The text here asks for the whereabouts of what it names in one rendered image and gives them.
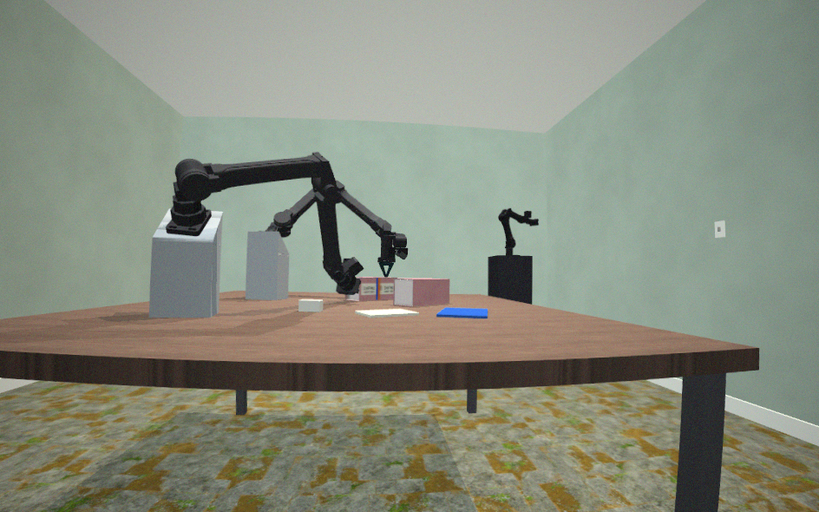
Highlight cream flat rectangular pad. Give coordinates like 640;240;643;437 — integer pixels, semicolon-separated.
355;309;419;318

